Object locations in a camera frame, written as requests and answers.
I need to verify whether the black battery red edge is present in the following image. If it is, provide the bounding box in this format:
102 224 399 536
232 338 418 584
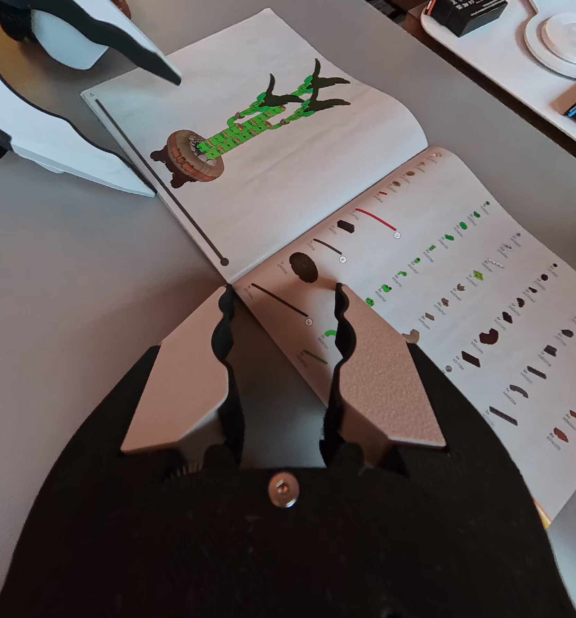
425 0 508 38

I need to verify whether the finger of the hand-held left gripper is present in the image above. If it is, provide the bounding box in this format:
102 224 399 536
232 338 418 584
30 0 182 87
0 52 157 199

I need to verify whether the white lego instruction booklet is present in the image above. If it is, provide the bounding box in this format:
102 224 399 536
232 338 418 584
81 7 576 529

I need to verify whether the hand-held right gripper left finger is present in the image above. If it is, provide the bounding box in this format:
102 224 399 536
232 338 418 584
120 285 245 468

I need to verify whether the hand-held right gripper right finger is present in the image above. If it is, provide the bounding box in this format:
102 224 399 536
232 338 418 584
319 282 448 468

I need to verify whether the white tray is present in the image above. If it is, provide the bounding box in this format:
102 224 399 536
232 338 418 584
421 0 576 155

